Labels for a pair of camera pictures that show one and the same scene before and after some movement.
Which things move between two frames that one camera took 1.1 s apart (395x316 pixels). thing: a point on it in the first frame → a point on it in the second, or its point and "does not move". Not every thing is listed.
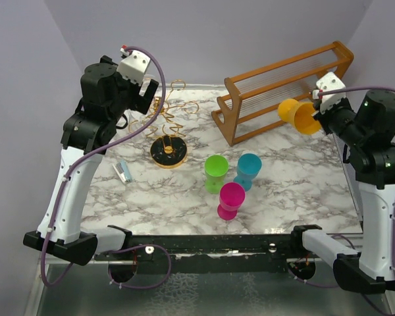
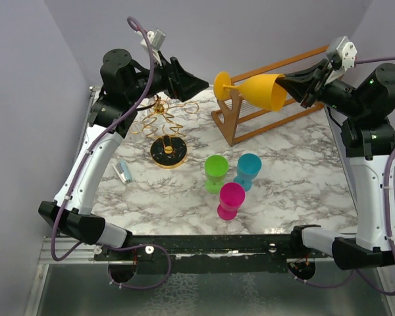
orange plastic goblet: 301,114 → 261,90
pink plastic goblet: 232,197 does not move
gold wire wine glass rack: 169,150 does not move
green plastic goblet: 216,166 does not move
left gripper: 140,103 → 184,84
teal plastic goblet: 249,165 does not move
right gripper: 322,118 → 300,85
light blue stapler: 123,171 does not move
